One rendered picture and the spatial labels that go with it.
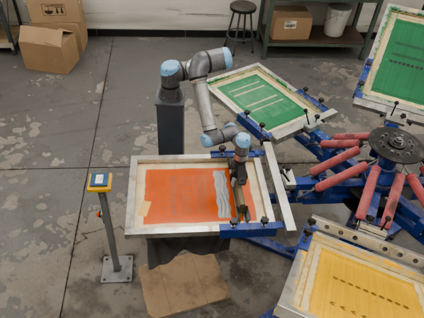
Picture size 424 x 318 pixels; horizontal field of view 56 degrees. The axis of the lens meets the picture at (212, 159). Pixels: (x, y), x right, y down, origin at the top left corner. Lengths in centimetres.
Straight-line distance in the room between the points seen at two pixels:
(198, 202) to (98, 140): 209
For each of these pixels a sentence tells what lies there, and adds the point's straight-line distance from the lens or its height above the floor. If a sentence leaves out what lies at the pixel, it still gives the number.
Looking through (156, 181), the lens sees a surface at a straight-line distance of 236.
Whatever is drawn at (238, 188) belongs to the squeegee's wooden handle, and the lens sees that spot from 220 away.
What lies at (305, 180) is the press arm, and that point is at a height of 104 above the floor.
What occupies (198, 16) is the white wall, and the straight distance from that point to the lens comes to 584.
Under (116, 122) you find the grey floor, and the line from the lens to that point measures 435.
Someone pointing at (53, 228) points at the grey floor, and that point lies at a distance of 349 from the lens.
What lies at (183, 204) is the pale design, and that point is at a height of 95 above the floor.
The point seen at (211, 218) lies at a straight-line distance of 219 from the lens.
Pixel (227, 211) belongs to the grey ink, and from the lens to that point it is 222.
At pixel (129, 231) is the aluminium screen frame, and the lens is 211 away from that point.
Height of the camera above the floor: 267
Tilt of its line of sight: 43 degrees down
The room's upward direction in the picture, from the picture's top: 4 degrees clockwise
